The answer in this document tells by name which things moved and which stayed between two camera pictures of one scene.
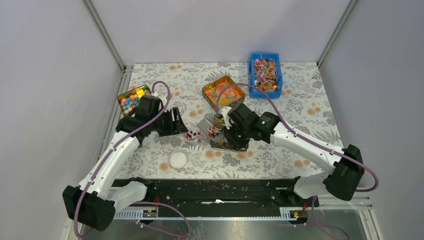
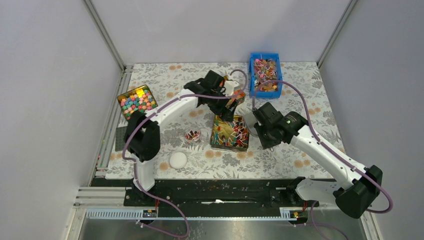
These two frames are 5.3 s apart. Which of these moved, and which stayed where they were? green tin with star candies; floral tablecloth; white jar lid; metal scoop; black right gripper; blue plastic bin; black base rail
Moved: black right gripper; metal scoop
Stayed: white jar lid; black base rail; floral tablecloth; blue plastic bin; green tin with star candies
